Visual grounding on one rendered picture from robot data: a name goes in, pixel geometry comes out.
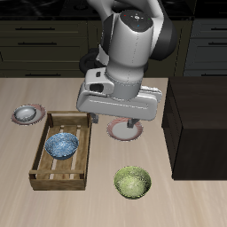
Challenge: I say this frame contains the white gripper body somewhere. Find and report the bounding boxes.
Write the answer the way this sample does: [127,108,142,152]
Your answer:
[75,82,163,121]

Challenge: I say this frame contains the red rimmed white plate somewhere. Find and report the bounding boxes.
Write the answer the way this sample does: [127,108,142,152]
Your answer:
[106,117,145,142]
[11,103,47,126]

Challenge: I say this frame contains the blue bowl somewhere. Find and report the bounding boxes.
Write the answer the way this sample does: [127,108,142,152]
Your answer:
[44,132,80,161]

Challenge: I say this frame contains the green bowl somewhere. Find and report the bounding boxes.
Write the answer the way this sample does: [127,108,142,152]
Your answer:
[113,165,153,200]

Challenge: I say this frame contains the white bowl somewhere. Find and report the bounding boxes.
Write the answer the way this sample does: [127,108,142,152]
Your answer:
[13,106,37,123]

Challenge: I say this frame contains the wooden slat tray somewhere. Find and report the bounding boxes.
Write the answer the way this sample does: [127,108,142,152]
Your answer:
[28,110,93,192]

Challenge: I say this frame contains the dark wooden cabinet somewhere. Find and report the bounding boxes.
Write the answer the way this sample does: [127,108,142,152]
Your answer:
[160,76,227,181]

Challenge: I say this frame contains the dark kitchen cupboards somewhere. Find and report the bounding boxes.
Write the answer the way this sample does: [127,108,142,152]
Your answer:
[0,0,227,79]

